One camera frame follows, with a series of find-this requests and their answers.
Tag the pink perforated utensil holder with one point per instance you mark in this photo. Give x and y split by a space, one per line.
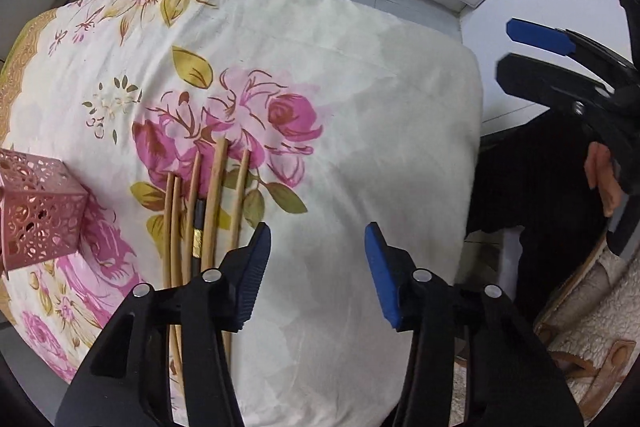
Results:
42 206

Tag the floral tablecloth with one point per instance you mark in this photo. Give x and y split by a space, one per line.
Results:
342 114

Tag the person right hand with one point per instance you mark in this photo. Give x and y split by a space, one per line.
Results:
600 173

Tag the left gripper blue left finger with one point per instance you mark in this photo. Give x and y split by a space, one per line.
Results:
123 381

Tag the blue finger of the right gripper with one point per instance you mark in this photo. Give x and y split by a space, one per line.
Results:
553 86
540 35

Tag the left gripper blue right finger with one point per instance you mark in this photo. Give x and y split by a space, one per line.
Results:
510 378

